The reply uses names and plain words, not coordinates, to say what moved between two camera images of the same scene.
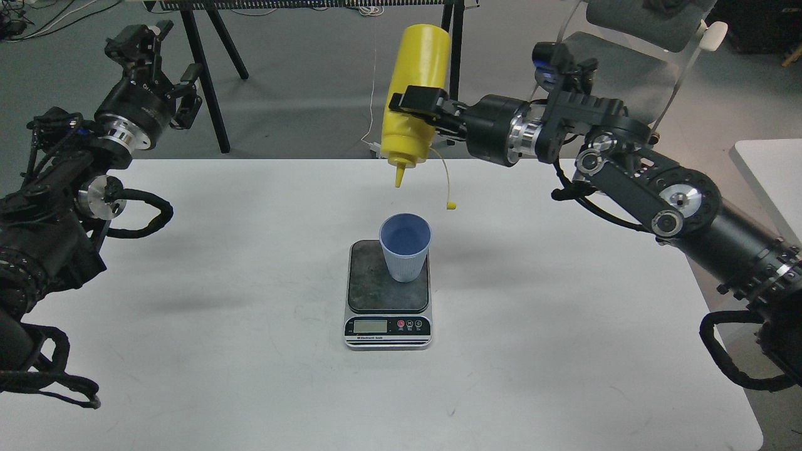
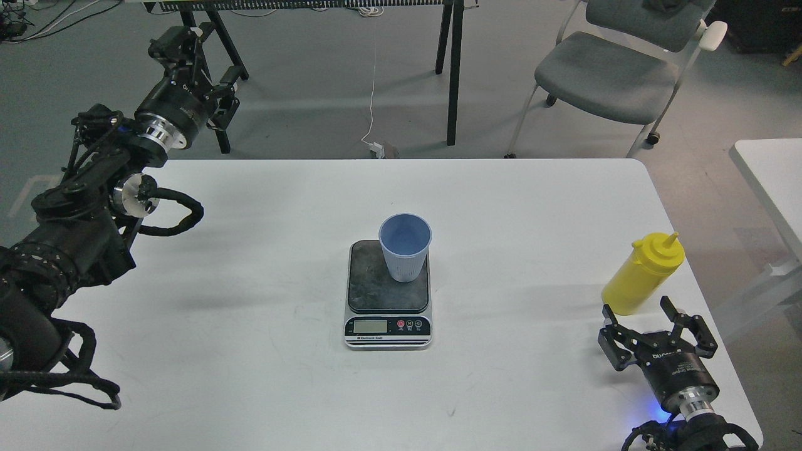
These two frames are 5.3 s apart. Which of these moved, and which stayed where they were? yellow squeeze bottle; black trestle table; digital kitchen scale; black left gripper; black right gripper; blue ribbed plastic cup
Moved: black right gripper; yellow squeeze bottle; black left gripper
Stayed: black trestle table; blue ribbed plastic cup; digital kitchen scale
